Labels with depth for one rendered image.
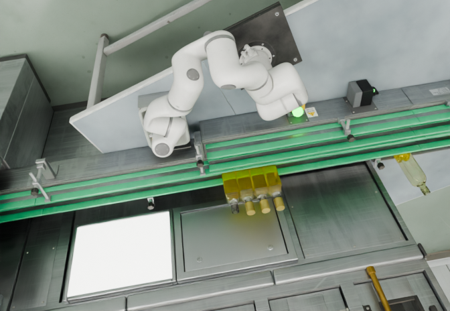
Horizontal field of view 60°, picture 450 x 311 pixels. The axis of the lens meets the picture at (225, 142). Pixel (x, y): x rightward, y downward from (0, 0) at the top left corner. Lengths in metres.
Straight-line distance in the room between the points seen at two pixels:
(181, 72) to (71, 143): 1.28
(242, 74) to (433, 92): 1.08
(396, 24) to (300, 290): 1.07
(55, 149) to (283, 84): 1.45
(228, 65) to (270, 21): 0.46
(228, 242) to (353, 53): 0.91
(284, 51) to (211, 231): 0.78
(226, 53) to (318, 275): 0.91
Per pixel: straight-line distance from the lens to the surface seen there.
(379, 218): 1.78
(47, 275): 1.83
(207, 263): 1.59
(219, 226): 1.68
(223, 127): 1.65
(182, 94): 1.11
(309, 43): 1.59
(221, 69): 1.04
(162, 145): 1.34
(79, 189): 1.76
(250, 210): 1.53
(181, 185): 1.71
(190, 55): 1.13
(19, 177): 1.91
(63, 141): 2.32
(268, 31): 1.48
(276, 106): 1.28
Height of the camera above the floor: 2.04
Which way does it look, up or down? 45 degrees down
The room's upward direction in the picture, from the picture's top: 168 degrees clockwise
